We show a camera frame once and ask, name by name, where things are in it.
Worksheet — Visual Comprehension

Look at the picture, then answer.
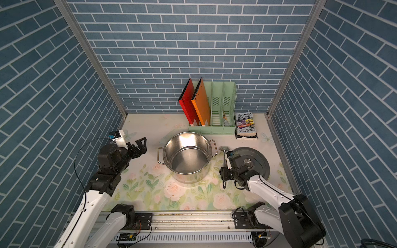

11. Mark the orange file folder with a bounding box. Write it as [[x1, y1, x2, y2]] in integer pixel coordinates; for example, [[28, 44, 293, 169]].
[[191, 78, 211, 126]]

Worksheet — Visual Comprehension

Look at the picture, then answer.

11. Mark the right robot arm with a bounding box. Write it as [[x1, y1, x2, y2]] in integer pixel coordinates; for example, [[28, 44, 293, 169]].
[[220, 147, 326, 248]]

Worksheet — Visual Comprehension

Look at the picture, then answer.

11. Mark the stainless steel stock pot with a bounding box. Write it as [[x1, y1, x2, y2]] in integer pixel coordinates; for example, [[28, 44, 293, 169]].
[[157, 131, 218, 185]]

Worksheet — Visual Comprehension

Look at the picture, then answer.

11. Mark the aluminium front rail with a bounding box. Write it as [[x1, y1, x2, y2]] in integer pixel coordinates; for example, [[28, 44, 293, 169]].
[[136, 210, 238, 233]]

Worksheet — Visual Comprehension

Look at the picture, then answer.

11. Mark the long steel ladle spoon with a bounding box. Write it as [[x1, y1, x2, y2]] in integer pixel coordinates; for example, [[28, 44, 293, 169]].
[[219, 146, 230, 189]]

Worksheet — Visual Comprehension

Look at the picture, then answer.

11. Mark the right aluminium corner post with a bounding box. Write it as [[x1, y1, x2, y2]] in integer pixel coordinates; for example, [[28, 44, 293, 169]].
[[267, 0, 328, 118]]

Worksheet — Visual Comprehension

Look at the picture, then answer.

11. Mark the treehouse paperback book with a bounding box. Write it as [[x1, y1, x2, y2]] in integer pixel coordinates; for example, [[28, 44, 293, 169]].
[[235, 112, 257, 136]]

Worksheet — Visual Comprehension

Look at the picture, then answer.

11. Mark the dark book underneath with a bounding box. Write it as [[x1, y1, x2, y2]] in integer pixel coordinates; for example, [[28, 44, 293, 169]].
[[235, 133, 258, 140]]

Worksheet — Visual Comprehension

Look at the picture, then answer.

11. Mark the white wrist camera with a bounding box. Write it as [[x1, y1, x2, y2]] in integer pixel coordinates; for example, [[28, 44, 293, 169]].
[[109, 130, 128, 149], [225, 151, 233, 169]]

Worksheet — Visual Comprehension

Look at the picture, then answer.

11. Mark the left aluminium corner post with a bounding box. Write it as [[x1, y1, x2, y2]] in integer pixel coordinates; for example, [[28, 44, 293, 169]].
[[54, 0, 128, 118]]

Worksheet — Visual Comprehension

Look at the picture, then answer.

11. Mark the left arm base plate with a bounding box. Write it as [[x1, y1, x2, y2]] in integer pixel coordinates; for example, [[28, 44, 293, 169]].
[[130, 212, 153, 232]]

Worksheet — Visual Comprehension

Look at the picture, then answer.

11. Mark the aluminium corner post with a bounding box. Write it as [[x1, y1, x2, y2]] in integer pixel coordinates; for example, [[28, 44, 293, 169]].
[[267, 0, 328, 118], [54, 0, 128, 118]]

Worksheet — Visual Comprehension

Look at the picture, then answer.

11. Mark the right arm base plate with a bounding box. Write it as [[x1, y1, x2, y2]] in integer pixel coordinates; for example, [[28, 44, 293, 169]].
[[232, 212, 268, 229]]

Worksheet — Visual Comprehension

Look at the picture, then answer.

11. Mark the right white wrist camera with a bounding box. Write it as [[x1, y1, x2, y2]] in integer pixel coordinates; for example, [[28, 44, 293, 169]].
[[225, 151, 233, 169]]

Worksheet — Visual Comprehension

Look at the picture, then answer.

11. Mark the small item in organizer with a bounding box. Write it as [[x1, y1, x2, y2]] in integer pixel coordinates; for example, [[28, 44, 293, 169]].
[[223, 112, 230, 127]]

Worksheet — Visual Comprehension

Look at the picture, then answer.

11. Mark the green plastic file organizer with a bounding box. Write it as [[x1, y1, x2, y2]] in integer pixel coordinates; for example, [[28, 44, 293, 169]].
[[188, 81, 237, 135]]

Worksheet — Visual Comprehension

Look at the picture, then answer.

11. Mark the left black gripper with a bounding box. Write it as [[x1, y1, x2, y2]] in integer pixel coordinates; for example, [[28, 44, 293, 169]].
[[114, 136, 147, 174]]

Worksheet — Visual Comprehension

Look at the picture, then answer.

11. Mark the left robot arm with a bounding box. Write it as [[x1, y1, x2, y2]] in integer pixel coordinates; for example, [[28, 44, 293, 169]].
[[55, 138, 147, 248]]

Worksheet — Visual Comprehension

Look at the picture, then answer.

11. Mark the stainless steel pot lid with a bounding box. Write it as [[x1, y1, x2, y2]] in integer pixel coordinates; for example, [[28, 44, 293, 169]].
[[232, 147, 270, 180]]

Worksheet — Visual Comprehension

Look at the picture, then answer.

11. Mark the floral table mat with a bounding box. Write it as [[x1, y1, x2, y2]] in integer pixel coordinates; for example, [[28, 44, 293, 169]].
[[102, 113, 292, 212]]

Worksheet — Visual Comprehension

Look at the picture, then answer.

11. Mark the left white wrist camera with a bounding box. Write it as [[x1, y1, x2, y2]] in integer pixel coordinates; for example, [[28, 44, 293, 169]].
[[109, 130, 128, 149]]

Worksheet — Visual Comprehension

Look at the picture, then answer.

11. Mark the red file folder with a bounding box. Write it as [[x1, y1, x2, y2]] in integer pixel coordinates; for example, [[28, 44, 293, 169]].
[[178, 79, 200, 126]]

